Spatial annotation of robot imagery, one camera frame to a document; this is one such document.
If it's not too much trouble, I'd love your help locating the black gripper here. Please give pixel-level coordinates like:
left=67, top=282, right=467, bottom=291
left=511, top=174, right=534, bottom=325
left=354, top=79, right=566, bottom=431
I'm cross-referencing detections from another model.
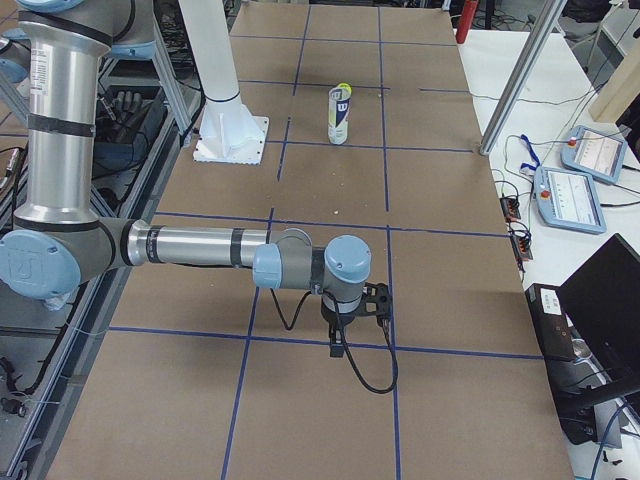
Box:
left=321, top=295, right=356, bottom=357

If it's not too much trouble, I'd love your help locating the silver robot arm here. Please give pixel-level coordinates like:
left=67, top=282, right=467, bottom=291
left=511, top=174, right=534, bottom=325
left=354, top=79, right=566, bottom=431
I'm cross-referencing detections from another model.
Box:
left=1, top=1, right=372, bottom=357

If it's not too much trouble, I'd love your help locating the tennis ball can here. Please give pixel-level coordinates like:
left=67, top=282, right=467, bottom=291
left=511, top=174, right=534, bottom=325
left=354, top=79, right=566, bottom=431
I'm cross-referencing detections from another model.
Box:
left=328, top=85, right=352, bottom=145

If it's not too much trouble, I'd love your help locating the tennis ball inside can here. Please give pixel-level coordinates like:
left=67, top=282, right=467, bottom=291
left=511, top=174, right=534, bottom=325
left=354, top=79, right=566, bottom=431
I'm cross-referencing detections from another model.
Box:
left=336, top=83, right=352, bottom=99

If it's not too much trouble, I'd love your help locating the orange black adapter near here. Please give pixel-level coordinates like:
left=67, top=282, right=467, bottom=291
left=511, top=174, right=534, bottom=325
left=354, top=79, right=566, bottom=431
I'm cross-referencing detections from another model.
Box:
left=509, top=227, right=533, bottom=263

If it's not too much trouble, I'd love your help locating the orange black adapter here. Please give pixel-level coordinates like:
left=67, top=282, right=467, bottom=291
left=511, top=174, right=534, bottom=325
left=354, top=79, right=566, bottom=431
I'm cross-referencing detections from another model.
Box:
left=509, top=227, right=533, bottom=263
left=499, top=196, right=521, bottom=222

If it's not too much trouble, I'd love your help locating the orange black adapter far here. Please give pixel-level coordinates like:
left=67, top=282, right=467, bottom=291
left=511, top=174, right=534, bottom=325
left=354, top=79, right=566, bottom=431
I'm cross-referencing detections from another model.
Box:
left=499, top=196, right=521, bottom=222

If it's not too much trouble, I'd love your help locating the black box under laptop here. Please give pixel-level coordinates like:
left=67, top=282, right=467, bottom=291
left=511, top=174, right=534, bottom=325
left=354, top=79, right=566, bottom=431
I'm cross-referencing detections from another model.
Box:
left=526, top=283, right=621, bottom=448

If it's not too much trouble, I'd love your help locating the black laptop computer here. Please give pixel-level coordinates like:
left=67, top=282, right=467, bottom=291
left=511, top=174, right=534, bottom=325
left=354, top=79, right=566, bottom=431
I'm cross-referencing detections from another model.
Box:
left=558, top=233, right=639, bottom=377

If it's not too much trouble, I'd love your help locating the near teach pendant tablet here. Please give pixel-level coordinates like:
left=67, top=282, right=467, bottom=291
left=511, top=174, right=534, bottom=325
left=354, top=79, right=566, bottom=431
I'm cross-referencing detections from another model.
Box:
left=533, top=166, right=607, bottom=234

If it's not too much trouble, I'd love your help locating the teach pendant tablet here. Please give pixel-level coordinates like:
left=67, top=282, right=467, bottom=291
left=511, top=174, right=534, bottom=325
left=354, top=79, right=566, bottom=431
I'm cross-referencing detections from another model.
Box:
left=561, top=125, right=627, bottom=185
left=533, top=166, right=607, bottom=234

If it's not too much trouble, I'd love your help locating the far teach pendant tablet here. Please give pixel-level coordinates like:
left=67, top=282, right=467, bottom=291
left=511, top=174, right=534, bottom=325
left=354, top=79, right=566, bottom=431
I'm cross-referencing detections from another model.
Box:
left=561, top=125, right=627, bottom=185

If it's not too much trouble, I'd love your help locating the red fire extinguisher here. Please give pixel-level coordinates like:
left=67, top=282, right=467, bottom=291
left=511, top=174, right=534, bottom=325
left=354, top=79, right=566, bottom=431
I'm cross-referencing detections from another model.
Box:
left=456, top=0, right=479, bottom=45

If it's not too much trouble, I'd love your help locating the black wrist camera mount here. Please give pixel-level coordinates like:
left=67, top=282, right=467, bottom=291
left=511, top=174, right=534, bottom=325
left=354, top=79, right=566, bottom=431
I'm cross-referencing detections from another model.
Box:
left=358, top=282, right=393, bottom=334

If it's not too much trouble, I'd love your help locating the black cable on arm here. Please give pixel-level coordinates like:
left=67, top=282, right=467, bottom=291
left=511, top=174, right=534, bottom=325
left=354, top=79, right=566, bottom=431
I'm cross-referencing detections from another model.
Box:
left=269, top=287, right=399, bottom=394

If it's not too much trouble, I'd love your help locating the white pedestal column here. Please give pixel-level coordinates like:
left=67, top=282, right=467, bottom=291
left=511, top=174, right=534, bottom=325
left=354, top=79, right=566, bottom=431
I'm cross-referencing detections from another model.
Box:
left=179, top=0, right=269, bottom=165

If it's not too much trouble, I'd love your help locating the blue lanyard with badge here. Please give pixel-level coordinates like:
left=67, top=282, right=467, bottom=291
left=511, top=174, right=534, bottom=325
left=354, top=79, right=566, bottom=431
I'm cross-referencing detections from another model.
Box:
left=517, top=133, right=539, bottom=176

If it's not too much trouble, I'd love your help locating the aluminium frame post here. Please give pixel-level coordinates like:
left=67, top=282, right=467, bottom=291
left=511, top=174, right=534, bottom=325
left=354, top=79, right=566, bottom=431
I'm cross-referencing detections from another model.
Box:
left=479, top=0, right=567, bottom=156

